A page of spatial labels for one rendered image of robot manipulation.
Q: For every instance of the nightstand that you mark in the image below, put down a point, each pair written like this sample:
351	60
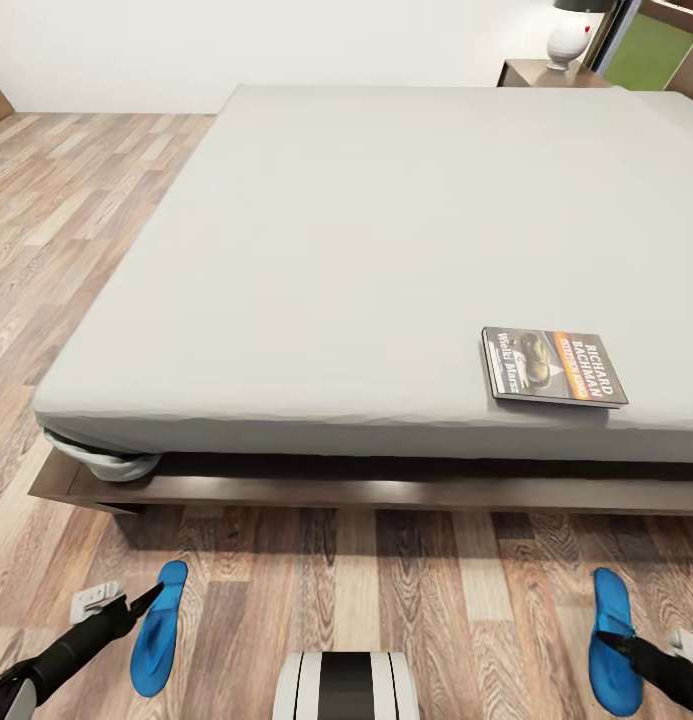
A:
534	73

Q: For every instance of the hardback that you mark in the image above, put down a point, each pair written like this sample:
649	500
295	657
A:
551	367

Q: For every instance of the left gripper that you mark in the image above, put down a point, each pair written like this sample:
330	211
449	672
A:
85	640

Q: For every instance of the sandal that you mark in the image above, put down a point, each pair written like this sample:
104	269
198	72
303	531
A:
615	685
153	653

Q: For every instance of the bed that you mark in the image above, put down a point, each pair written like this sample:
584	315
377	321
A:
299	322

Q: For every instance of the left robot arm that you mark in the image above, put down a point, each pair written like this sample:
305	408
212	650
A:
30	683

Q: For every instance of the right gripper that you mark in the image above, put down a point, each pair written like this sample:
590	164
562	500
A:
671	674

